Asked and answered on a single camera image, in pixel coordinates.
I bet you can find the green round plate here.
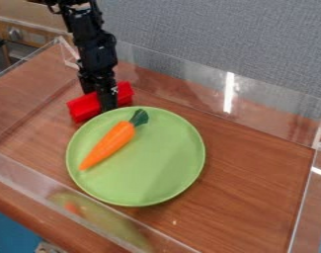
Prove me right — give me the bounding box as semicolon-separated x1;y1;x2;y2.
65;107;205;207

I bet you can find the wooden cabinet with knob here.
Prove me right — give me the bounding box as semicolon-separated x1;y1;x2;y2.
0;12;72;68

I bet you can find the clear acrylic triangle bracket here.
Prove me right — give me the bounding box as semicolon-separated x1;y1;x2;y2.
56;37;80;70

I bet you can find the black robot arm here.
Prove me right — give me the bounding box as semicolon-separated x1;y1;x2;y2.
30;0;118;112

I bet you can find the clear acrylic tray enclosure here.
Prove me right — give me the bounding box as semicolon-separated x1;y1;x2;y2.
0;41;321;253

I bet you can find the orange toy carrot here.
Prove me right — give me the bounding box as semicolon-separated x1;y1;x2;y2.
78;109;150;171

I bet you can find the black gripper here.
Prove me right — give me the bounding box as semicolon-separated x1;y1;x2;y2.
73;31;118;112

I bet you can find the red plastic block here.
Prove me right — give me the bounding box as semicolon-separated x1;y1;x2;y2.
66;81;134;123

